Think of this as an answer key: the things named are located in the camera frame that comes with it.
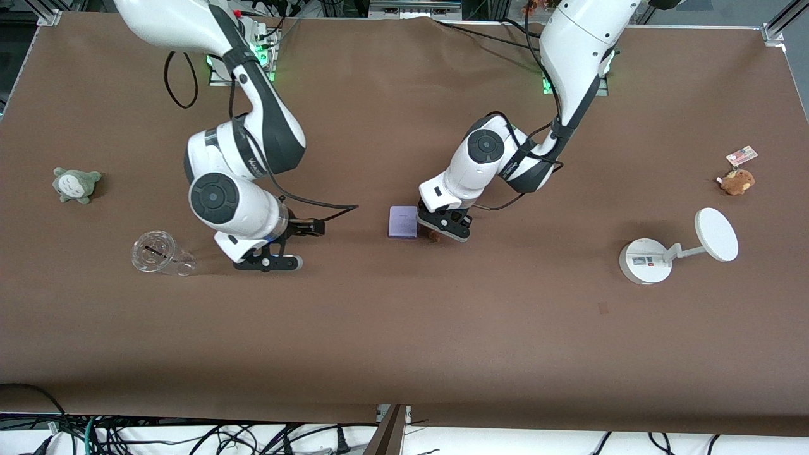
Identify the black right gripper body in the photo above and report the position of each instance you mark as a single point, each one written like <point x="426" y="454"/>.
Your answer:
<point x="302" y="227"/>

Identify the lilac phone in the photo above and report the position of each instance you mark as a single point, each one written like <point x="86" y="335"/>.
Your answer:
<point x="402" y="222"/>

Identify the brown lion statue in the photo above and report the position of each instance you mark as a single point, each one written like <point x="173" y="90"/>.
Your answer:
<point x="435" y="237"/>

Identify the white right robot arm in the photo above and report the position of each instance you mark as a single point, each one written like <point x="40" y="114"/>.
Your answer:
<point x="164" y="19"/>

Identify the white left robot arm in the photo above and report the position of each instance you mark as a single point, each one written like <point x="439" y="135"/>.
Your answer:
<point x="575" y="50"/>

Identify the brown table cover sheet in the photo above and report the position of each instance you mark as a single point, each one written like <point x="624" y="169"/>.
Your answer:
<point x="404" y="328"/>

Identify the clear plastic cup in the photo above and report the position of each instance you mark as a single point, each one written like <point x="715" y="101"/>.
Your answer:
<point x="155" y="253"/>

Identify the black power plug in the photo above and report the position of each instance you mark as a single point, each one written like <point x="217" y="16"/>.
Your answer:
<point x="342" y="442"/>

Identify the brown wooden beam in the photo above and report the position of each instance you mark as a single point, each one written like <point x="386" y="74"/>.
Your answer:
<point x="389" y="437"/>

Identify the grey totoro plush toy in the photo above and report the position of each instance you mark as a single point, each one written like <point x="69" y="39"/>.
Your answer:
<point x="76" y="185"/>

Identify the small orange toy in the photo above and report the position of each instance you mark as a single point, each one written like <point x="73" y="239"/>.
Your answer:
<point x="529" y="9"/>

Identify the aluminium corner profile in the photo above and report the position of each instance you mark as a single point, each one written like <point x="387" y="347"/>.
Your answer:
<point x="49" y="16"/>
<point x="776" y="28"/>

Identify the white desk lamp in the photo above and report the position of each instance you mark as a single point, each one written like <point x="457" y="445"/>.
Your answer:
<point x="644" y="262"/>

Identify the brown plush toy with tag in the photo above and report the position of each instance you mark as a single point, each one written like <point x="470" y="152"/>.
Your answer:
<point x="736" y="182"/>

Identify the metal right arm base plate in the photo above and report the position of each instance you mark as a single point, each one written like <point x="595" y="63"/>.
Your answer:
<point x="218" y="77"/>

